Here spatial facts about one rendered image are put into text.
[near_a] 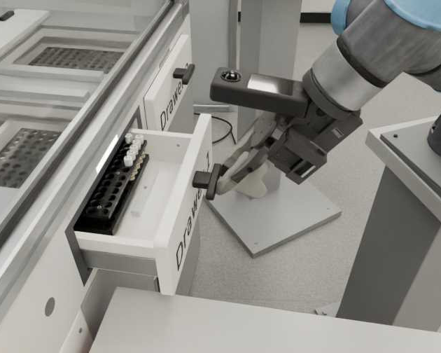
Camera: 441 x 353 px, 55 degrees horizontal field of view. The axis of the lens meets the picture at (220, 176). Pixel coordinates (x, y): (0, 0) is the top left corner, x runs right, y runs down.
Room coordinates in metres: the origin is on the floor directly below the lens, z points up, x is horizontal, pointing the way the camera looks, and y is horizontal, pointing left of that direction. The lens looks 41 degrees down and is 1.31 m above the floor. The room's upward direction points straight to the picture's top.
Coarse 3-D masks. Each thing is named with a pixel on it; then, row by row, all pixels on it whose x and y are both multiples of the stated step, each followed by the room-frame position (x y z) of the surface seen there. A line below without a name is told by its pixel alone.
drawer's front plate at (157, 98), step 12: (180, 36) 0.92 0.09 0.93; (180, 48) 0.86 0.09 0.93; (168, 60) 0.81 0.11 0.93; (180, 60) 0.85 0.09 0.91; (168, 72) 0.76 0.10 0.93; (156, 84) 0.71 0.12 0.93; (168, 84) 0.75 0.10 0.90; (180, 84) 0.84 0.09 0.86; (156, 96) 0.67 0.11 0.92; (168, 96) 0.74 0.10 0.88; (180, 96) 0.83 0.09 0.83; (156, 108) 0.67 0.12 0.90; (168, 108) 0.74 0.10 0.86; (156, 120) 0.66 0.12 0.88; (168, 120) 0.73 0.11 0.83
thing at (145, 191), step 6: (150, 168) 0.56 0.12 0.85; (156, 168) 0.56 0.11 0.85; (150, 174) 0.55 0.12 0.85; (156, 174) 0.55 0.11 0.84; (150, 180) 0.53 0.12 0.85; (144, 186) 0.51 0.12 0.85; (150, 186) 0.52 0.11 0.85; (144, 192) 0.50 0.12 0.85; (138, 198) 0.49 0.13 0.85; (144, 198) 0.49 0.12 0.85; (138, 204) 0.48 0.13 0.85; (144, 204) 0.48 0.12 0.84; (132, 210) 0.46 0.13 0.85; (138, 210) 0.46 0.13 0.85
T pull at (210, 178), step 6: (216, 168) 0.48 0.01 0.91; (198, 174) 0.47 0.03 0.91; (204, 174) 0.47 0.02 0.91; (210, 174) 0.47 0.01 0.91; (216, 174) 0.47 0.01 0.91; (192, 180) 0.46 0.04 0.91; (198, 180) 0.46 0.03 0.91; (204, 180) 0.46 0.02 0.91; (210, 180) 0.46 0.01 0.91; (216, 180) 0.46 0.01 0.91; (192, 186) 0.46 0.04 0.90; (198, 186) 0.45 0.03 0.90; (204, 186) 0.45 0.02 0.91; (210, 186) 0.44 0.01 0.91; (210, 192) 0.43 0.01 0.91; (210, 198) 0.43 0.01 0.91
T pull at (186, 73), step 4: (192, 64) 0.82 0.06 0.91; (176, 68) 0.81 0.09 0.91; (180, 68) 0.81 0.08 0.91; (188, 68) 0.80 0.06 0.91; (192, 68) 0.81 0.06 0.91; (176, 72) 0.79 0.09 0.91; (180, 72) 0.79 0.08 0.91; (184, 72) 0.79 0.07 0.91; (188, 72) 0.79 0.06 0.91; (192, 72) 0.80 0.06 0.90; (176, 76) 0.78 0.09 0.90; (180, 76) 0.78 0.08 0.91; (184, 76) 0.77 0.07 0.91; (188, 76) 0.77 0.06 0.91; (184, 80) 0.76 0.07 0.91; (188, 80) 0.77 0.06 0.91; (184, 84) 0.76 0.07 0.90
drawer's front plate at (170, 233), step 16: (208, 128) 0.58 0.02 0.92; (192, 144) 0.52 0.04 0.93; (208, 144) 0.58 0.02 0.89; (192, 160) 0.48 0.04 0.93; (192, 176) 0.46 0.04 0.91; (176, 192) 0.42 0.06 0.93; (192, 192) 0.46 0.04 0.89; (176, 208) 0.39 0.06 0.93; (160, 224) 0.36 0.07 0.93; (176, 224) 0.37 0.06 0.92; (192, 224) 0.45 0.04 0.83; (160, 240) 0.33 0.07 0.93; (176, 240) 0.36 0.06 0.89; (160, 256) 0.33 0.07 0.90; (160, 272) 0.33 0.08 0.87; (176, 272) 0.35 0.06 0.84; (160, 288) 0.33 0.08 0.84
